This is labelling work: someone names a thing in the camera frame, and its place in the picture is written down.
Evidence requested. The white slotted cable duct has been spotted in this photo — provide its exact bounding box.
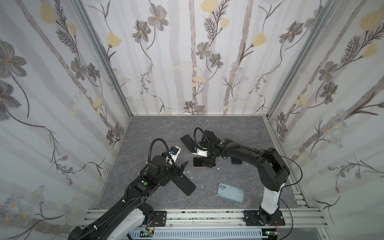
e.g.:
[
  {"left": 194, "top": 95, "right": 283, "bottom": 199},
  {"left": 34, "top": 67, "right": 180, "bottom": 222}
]
[{"left": 129, "top": 229, "right": 268, "bottom": 240}]

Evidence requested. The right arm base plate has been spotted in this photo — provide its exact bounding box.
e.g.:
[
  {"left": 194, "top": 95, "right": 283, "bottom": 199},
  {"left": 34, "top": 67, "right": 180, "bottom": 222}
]
[{"left": 243, "top": 210, "right": 286, "bottom": 227}]

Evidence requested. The black phone purple edge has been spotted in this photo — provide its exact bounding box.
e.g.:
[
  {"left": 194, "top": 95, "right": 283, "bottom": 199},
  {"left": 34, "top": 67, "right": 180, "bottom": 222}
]
[{"left": 181, "top": 135, "right": 198, "bottom": 154}]

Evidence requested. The light blue phone case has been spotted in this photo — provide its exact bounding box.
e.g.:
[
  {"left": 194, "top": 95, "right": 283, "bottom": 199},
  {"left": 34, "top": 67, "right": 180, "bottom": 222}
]
[{"left": 217, "top": 183, "right": 245, "bottom": 203}]

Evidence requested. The black phone upper middle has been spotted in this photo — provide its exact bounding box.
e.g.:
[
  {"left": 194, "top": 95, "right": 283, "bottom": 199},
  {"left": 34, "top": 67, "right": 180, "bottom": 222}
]
[{"left": 205, "top": 130, "right": 221, "bottom": 146}]

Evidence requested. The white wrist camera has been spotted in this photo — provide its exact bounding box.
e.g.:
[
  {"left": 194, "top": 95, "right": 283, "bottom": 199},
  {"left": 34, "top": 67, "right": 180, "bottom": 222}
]
[
  {"left": 192, "top": 147, "right": 208, "bottom": 157},
  {"left": 167, "top": 146, "right": 181, "bottom": 165}
]

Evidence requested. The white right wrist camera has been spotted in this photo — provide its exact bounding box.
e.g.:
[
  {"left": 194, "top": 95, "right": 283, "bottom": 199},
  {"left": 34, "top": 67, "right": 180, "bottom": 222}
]
[{"left": 192, "top": 147, "right": 208, "bottom": 157}]

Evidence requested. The black phone right side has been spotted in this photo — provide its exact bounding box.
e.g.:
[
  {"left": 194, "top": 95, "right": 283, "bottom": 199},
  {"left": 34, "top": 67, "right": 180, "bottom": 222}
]
[{"left": 231, "top": 158, "right": 243, "bottom": 165}]

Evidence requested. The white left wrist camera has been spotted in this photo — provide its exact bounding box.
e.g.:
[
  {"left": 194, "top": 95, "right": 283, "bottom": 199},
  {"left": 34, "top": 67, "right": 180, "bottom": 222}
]
[{"left": 167, "top": 146, "right": 181, "bottom": 165}]

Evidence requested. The black phone case lower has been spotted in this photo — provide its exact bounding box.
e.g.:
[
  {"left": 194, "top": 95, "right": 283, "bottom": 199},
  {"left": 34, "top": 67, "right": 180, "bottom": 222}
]
[{"left": 172, "top": 175, "right": 196, "bottom": 196}]

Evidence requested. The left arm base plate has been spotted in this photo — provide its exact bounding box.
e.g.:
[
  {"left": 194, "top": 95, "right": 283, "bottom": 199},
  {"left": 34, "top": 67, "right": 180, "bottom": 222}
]
[{"left": 143, "top": 211, "right": 167, "bottom": 228}]

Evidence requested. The pink phone case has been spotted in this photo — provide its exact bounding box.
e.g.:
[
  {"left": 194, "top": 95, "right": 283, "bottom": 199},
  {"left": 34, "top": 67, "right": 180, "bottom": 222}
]
[{"left": 193, "top": 157, "right": 212, "bottom": 168}]

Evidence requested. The black phone blue edge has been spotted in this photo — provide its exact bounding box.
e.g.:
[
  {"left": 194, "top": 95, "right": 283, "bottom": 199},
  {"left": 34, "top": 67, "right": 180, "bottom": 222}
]
[{"left": 193, "top": 157, "right": 207, "bottom": 168}]

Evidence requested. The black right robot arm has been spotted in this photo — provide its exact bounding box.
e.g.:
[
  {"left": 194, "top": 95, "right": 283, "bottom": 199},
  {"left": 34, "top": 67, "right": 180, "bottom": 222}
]
[{"left": 193, "top": 127, "right": 291, "bottom": 226}]

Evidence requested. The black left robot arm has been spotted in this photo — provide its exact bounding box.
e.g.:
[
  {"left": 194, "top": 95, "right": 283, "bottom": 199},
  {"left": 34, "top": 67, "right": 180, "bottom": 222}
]
[{"left": 68, "top": 146, "right": 196, "bottom": 240}]

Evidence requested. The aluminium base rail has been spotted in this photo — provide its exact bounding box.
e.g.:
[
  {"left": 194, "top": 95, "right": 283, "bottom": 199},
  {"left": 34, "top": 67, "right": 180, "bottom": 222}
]
[{"left": 80, "top": 207, "right": 328, "bottom": 240}]

